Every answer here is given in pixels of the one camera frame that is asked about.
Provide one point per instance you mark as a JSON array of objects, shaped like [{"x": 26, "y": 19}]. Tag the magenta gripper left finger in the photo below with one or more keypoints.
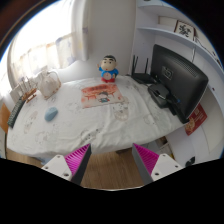
[{"x": 72, "y": 166}]

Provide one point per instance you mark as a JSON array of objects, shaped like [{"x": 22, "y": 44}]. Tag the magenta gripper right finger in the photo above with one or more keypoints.
[{"x": 152, "y": 166}]

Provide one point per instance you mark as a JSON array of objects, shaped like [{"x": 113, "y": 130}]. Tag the light blue computer mouse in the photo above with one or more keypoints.
[{"x": 51, "y": 113}]

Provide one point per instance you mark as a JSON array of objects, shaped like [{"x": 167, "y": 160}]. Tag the white patterned tablecloth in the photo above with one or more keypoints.
[{"x": 106, "y": 128}]

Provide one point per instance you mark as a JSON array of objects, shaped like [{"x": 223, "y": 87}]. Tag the red booklet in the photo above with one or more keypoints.
[{"x": 196, "y": 119}]

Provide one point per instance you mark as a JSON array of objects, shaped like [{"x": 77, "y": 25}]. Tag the dark keyboard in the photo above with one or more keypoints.
[{"x": 15, "y": 112}]

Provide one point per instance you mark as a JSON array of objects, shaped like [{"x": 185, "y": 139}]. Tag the wooden ship model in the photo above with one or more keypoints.
[{"x": 28, "y": 91}]

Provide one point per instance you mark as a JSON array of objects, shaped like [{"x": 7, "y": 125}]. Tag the black wifi router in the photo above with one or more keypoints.
[{"x": 144, "y": 77}]

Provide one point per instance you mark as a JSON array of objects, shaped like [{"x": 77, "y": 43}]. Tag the black computer monitor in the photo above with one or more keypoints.
[{"x": 185, "y": 82}]

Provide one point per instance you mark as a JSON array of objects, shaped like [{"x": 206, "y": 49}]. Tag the cartoon boy figurine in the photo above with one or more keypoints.
[{"x": 107, "y": 67}]

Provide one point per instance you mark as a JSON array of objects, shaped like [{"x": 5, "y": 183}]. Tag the white curtain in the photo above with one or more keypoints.
[{"x": 54, "y": 38}]

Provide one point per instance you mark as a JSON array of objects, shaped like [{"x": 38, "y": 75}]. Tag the framed picture on shelf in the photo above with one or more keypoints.
[{"x": 185, "y": 30}]

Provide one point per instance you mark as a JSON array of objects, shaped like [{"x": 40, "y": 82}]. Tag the beige drawstring bag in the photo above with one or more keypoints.
[{"x": 48, "y": 83}]

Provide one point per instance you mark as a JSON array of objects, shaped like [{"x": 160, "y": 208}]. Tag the white wall shelf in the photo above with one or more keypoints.
[{"x": 159, "y": 18}]

